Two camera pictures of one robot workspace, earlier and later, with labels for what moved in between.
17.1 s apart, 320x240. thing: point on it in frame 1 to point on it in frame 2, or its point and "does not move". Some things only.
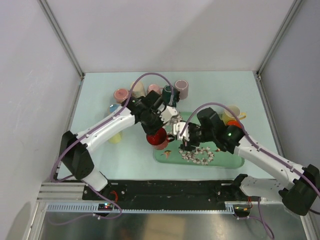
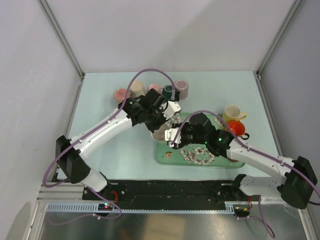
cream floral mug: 138,90 does not move
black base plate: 172,191 does not move
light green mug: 116,138 to 159,134
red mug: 159,139 to 232,160
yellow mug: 227,116 does not move
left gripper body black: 152,122 does not move
